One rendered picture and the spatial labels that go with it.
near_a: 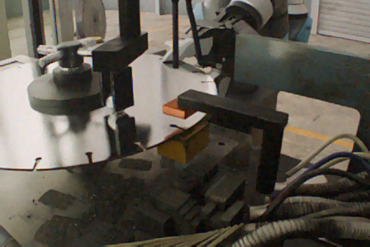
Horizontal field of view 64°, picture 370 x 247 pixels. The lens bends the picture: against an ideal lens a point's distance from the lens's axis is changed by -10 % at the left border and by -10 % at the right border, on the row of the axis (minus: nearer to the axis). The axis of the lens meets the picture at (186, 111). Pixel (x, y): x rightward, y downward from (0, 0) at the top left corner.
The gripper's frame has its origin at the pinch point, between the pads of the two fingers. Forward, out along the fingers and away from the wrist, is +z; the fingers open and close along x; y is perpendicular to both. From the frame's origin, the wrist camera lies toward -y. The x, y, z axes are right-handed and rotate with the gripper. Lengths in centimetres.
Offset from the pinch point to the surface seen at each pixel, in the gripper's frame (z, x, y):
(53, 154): 18.8, 19.1, -11.9
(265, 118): 7.4, 15.3, -22.8
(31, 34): 3.4, 9.8, 44.6
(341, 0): -454, -308, 171
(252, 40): -6.6, 8.1, -10.6
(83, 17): -38, -28, 126
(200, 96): 7.7, 15.5, -16.7
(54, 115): 16.0, 17.4, -5.0
